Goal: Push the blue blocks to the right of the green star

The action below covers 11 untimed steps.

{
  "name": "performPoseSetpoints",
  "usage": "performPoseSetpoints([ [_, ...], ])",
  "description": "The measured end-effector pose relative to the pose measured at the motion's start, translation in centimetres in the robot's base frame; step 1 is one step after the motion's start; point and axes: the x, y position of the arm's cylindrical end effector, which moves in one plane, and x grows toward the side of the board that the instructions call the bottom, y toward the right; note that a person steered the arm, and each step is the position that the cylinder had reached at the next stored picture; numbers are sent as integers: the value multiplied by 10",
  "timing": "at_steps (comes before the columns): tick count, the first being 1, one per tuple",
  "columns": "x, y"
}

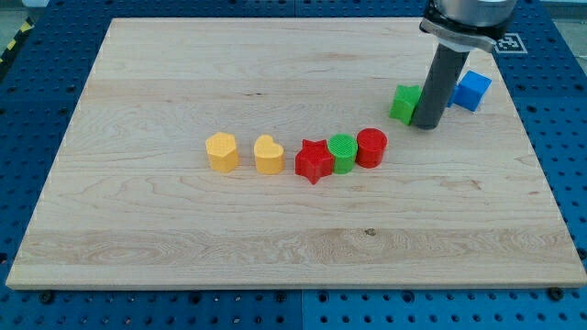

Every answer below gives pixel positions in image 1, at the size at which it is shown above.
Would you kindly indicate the blue cube block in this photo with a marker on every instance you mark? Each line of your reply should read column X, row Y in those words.
column 471, row 89

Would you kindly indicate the red cylinder block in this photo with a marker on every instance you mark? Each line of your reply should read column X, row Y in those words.
column 372, row 143

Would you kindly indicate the white fiducial marker tag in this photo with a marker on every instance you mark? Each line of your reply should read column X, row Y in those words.
column 510, row 43

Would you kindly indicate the yellow hexagon block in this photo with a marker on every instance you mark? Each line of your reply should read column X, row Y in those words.
column 222, row 152

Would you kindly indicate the green cylinder block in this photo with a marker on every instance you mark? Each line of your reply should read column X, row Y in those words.
column 344, row 149

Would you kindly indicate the red star block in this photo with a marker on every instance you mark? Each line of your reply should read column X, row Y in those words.
column 314, row 160

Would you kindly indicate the light wooden board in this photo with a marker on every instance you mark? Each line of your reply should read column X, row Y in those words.
column 131, row 202

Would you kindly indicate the yellow heart block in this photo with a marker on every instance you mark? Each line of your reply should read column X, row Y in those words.
column 269, row 155

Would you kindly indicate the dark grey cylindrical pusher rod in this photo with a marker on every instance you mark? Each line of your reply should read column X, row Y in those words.
column 441, row 79

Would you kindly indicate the green star block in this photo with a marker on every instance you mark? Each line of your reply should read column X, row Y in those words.
column 405, row 100

